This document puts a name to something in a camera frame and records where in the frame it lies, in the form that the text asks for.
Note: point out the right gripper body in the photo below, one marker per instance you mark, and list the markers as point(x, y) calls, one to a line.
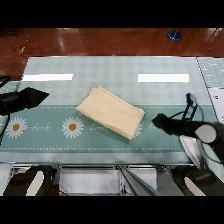
point(171, 125)

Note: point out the cream shirt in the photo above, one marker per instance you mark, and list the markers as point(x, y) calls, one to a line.
point(111, 111)

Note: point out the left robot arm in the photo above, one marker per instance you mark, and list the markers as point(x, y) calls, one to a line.
point(20, 98)

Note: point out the blue round object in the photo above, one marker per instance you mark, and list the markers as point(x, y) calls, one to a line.
point(174, 35)

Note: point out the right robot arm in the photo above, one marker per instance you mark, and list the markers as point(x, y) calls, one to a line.
point(210, 140)

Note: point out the silver frame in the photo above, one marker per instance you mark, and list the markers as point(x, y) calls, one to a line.
point(110, 180)

